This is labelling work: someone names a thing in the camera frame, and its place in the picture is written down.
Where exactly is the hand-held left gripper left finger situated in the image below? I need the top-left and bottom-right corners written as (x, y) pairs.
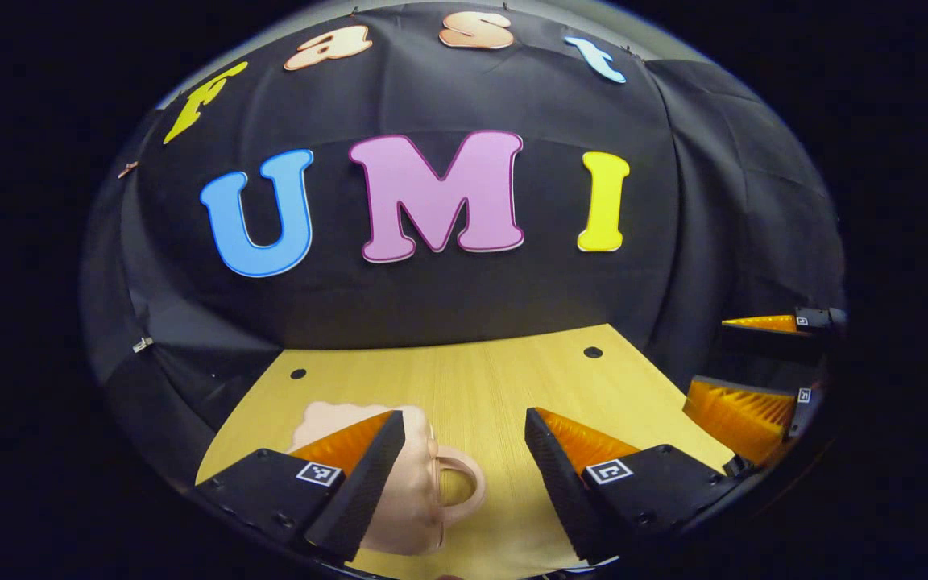
top-left (193, 408), bottom-right (407, 564)

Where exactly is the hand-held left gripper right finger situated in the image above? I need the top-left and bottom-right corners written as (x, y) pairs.
top-left (524, 407), bottom-right (740, 566)

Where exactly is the pink suitcase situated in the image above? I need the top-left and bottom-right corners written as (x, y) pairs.
top-left (285, 400), bottom-right (487, 557)

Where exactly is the black backdrop cloth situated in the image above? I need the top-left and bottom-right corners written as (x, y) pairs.
top-left (80, 0), bottom-right (847, 484)

